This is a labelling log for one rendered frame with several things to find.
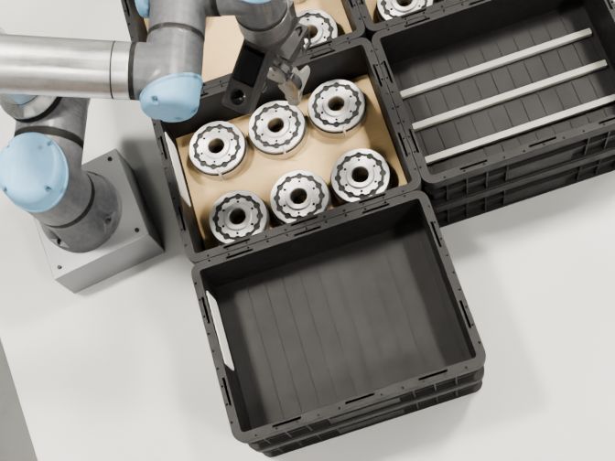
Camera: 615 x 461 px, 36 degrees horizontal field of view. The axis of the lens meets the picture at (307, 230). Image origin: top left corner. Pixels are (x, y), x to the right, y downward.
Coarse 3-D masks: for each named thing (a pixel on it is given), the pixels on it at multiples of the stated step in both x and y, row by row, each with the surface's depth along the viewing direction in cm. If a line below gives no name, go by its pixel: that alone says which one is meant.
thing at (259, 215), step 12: (240, 192) 164; (216, 204) 164; (228, 204) 164; (252, 204) 163; (216, 216) 164; (252, 216) 163; (264, 216) 162; (216, 228) 163; (228, 228) 163; (252, 228) 162; (228, 240) 162
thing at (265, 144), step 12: (264, 108) 170; (276, 108) 169; (288, 108) 169; (252, 120) 169; (300, 120) 167; (252, 132) 168; (288, 132) 167; (300, 132) 167; (264, 144) 167; (276, 144) 167; (288, 144) 167
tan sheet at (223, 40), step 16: (320, 0) 179; (336, 0) 178; (224, 16) 181; (336, 16) 177; (208, 32) 180; (224, 32) 180; (240, 32) 179; (208, 48) 179; (224, 48) 179; (240, 48) 178; (208, 64) 178; (224, 64) 177
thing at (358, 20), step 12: (348, 0) 166; (132, 12) 173; (132, 24) 172; (360, 24) 164; (132, 36) 171; (348, 36) 164; (360, 36) 164; (324, 48) 164; (204, 84) 165; (216, 84) 165
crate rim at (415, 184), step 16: (336, 48) 163; (352, 48) 163; (368, 48) 162; (304, 64) 164; (384, 80) 160; (208, 96) 164; (384, 96) 159; (160, 128) 163; (400, 128) 156; (160, 144) 162; (400, 144) 156; (416, 176) 153; (176, 192) 159; (384, 192) 153; (400, 192) 153; (176, 208) 158; (336, 208) 153; (352, 208) 153; (288, 224) 154; (304, 224) 153; (240, 240) 154; (256, 240) 154; (192, 256) 154; (208, 256) 156
